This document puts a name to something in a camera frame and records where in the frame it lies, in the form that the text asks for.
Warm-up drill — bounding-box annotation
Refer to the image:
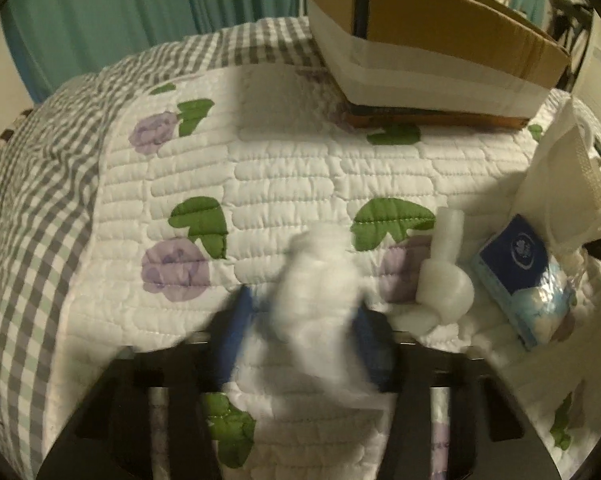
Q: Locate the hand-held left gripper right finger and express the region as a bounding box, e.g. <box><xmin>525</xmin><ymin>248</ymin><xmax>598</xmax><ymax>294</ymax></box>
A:
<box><xmin>353</xmin><ymin>307</ymin><xmax>573</xmax><ymax>480</ymax></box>

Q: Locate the teal curtain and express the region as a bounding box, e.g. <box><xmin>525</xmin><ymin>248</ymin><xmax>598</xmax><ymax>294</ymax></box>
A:
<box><xmin>0</xmin><ymin>0</ymin><xmax>308</xmax><ymax>106</ymax></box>

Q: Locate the white plastic bottle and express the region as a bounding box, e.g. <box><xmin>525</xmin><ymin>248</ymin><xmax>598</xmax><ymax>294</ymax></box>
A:
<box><xmin>414</xmin><ymin>207</ymin><xmax>476</xmax><ymax>322</ymax></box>

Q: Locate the cardboard box with white band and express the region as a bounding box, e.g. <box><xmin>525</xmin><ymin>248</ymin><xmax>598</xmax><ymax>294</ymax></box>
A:
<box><xmin>303</xmin><ymin>0</ymin><xmax>573</xmax><ymax>133</ymax></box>

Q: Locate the quilted floral blanket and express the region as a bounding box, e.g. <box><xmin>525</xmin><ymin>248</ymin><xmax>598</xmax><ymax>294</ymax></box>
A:
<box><xmin>0</xmin><ymin>15</ymin><xmax>601</xmax><ymax>480</ymax></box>

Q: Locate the flat white cotton pad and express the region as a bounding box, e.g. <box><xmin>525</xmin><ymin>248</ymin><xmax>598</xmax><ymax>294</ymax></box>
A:
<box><xmin>389</xmin><ymin>307</ymin><xmax>443</xmax><ymax>343</ymax></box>

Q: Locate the white cotton wad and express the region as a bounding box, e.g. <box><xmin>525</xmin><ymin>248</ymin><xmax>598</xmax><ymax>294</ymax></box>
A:
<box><xmin>273</xmin><ymin>224</ymin><xmax>383</xmax><ymax>408</ymax></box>

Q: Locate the blue cotton ball packet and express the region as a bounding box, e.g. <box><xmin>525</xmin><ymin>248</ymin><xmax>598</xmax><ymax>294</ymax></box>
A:
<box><xmin>471</xmin><ymin>214</ymin><xmax>578</xmax><ymax>352</ymax></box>

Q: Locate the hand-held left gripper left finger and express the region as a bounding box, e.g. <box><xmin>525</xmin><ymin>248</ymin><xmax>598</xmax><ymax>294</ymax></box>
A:
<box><xmin>35</xmin><ymin>285</ymin><xmax>255</xmax><ymax>480</ymax></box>

